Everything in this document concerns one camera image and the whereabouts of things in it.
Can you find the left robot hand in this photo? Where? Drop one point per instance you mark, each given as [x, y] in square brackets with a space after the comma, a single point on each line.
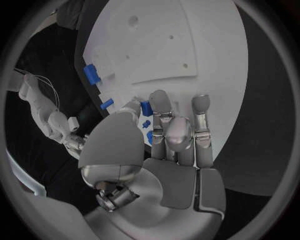
[173, 183]

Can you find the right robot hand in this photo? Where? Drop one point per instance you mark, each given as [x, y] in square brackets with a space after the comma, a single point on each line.
[75, 143]

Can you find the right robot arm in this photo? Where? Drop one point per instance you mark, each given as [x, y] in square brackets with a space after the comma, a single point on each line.
[39, 105]

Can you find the white task board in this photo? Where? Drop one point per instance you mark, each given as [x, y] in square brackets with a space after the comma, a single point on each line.
[152, 46]

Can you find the small blue peg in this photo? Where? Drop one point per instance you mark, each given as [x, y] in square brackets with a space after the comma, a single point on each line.
[146, 124]

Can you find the large blue block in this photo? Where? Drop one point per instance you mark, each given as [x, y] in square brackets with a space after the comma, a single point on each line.
[92, 73]

